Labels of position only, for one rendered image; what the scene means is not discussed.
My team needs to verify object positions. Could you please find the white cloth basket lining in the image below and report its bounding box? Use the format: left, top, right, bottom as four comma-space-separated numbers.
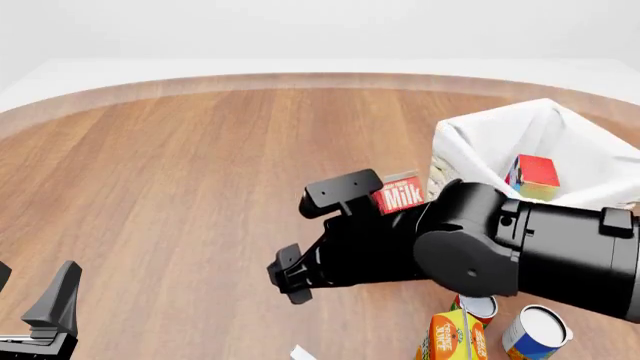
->
429, 97, 640, 212

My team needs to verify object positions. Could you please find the red tin with white lid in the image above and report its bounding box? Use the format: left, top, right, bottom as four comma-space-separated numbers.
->
452, 293, 500, 328

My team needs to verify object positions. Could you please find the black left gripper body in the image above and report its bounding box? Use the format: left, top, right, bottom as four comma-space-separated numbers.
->
0, 329, 81, 360

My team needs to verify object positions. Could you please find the red-topped colourful box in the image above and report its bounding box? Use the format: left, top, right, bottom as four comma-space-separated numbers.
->
503, 153, 562, 203

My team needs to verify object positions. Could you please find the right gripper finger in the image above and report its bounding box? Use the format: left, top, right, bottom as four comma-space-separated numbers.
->
273, 243, 303, 268
284, 285, 315, 306

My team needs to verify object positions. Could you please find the blue and yellow tin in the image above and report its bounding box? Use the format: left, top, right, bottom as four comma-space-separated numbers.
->
501, 303, 576, 360

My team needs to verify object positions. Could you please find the red milk carton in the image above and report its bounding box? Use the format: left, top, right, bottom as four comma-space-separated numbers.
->
371, 168, 427, 217

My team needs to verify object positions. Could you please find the orange juice carton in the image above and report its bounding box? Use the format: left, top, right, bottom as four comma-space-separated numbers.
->
415, 308, 489, 360

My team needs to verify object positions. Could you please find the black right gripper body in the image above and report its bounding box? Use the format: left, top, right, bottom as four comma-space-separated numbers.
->
266, 239, 332, 297

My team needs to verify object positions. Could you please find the wicker basket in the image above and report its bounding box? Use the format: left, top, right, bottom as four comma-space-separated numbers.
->
426, 151, 640, 212

